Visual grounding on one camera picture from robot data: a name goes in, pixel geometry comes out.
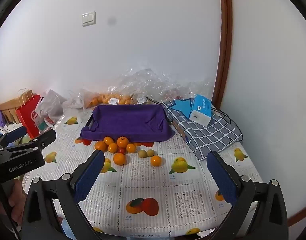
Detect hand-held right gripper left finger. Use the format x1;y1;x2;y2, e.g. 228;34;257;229
21;150;106;240

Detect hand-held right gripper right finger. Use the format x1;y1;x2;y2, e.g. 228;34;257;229
207;151;290;240

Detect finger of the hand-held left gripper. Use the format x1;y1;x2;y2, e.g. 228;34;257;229
0;126;27;151
0;129;57;156

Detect purple towel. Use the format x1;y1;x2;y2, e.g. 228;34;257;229
80;104;175;143

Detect person's left hand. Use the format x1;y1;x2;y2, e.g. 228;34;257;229
7;179;28;227

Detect red paper bag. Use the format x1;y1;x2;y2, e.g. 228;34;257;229
16;89;42;139

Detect white plastic bag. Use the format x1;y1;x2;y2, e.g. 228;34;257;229
35;89;67;131

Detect orange with stem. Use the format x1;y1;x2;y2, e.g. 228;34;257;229
117;136;130;148

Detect grey checked folded bedding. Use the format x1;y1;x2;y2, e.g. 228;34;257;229
162;99;243;161

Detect translucent plastic bag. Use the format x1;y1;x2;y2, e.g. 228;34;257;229
62;91;93;109

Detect blue tissue pack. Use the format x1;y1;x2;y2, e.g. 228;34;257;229
189;94;213;126

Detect clear plastic bag of oranges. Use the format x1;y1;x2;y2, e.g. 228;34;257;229
79;89;133;109

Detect brown wooden baseboard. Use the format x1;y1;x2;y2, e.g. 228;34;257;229
287;204;306;228

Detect crumpled clear plastic bags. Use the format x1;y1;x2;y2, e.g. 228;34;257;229
107;67;215;105

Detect brown wooden door frame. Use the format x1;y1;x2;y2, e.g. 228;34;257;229
212;0;233;110

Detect white light switch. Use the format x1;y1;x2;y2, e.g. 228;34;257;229
82;11;96;27

